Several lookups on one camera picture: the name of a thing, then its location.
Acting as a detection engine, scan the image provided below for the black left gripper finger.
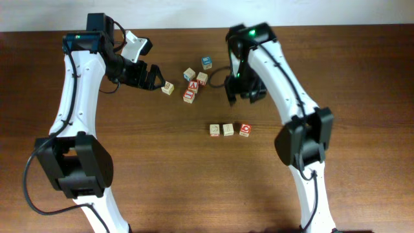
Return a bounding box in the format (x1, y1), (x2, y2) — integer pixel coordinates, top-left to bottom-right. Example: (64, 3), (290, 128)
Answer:
(147, 64), (166, 83)
(146, 81), (165, 91)

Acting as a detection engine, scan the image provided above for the wooden block green letter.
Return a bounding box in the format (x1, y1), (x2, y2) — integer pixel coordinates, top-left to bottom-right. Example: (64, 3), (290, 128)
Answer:
(223, 124), (234, 137)

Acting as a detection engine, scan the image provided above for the wooden block red apple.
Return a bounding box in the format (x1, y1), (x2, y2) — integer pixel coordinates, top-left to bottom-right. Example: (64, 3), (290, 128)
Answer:
(239, 124), (252, 137)

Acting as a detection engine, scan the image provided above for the wooden block blue number two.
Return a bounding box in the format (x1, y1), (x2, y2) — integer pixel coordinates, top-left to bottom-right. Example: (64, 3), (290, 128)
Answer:
(210, 124), (220, 137)

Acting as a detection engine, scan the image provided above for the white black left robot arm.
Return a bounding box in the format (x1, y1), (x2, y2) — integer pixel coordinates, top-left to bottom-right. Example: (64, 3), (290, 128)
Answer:
(31, 13), (166, 232)

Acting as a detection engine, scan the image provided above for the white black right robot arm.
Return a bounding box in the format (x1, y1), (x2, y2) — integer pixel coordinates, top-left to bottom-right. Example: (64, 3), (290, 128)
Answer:
(224, 23), (337, 232)

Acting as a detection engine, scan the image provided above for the wooden block pineapple yellow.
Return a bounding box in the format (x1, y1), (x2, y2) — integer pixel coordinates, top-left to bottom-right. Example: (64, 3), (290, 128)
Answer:
(161, 82), (174, 95)

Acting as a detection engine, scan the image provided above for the wooden block blue number five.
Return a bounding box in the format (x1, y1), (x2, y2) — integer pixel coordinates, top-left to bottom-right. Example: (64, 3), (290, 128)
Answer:
(183, 67), (195, 82)

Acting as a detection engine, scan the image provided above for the wooden block red letter U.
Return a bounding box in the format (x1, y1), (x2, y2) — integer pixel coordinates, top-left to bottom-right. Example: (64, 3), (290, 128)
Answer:
(197, 72), (208, 86)

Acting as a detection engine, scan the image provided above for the wooden block red letter I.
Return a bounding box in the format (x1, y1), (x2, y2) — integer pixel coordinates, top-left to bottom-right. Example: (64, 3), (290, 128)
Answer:
(183, 89), (195, 104)

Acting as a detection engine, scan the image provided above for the wooden block red letter A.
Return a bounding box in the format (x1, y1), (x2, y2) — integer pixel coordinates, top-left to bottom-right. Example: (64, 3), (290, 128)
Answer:
(188, 80), (199, 94)

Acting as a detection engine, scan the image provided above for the wooden block blue top far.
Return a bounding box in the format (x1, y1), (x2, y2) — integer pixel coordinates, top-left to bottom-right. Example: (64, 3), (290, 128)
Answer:
(201, 56), (212, 70)

